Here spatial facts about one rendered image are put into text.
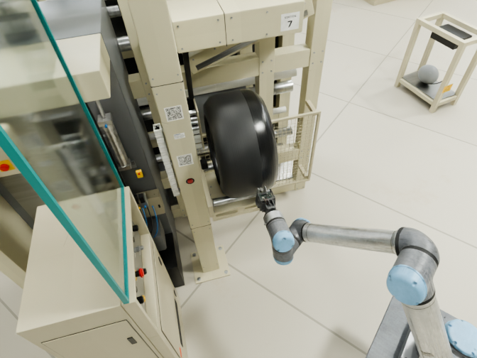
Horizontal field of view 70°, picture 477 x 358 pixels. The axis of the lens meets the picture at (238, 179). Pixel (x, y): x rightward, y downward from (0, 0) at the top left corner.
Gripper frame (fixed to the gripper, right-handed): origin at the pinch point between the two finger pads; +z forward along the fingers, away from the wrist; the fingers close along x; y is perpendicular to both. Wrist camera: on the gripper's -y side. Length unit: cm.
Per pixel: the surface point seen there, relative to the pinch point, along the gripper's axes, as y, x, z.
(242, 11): 73, -6, 38
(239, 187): 5.6, 10.1, -0.1
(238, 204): -21.7, 9.5, 14.5
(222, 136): 30.5, 13.8, 9.2
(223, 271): -106, 24, 30
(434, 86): -76, -252, 173
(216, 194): -25.7, 19.1, 31.2
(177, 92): 53, 30, 14
